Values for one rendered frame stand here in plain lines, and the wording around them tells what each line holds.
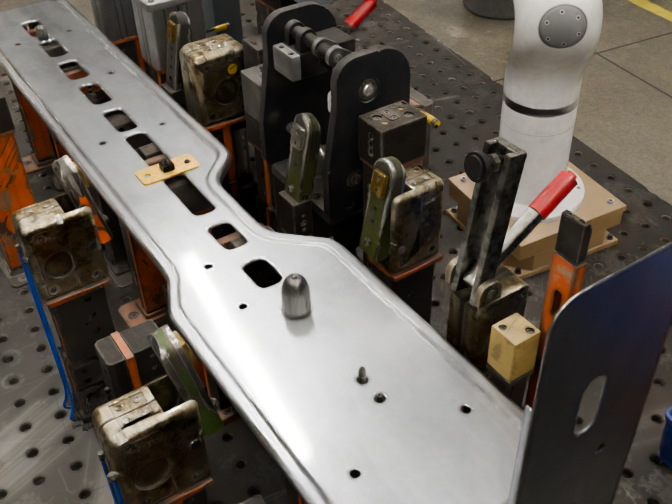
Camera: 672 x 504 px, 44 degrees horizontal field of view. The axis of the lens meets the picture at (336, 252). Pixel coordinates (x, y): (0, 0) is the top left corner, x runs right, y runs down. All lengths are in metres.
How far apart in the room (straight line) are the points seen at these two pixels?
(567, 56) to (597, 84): 2.36
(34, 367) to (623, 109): 2.62
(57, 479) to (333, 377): 0.49
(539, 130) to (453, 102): 0.59
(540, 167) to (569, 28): 0.28
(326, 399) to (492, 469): 0.17
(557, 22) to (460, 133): 0.65
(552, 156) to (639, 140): 1.88
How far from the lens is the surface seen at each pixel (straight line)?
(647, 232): 1.59
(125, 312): 1.39
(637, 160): 3.14
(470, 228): 0.83
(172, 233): 1.04
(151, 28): 1.41
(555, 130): 1.37
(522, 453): 0.51
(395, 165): 0.95
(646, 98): 3.55
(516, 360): 0.81
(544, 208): 0.87
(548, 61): 1.26
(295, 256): 0.98
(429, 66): 2.07
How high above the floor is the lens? 1.62
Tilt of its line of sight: 39 degrees down
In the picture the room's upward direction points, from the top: 2 degrees counter-clockwise
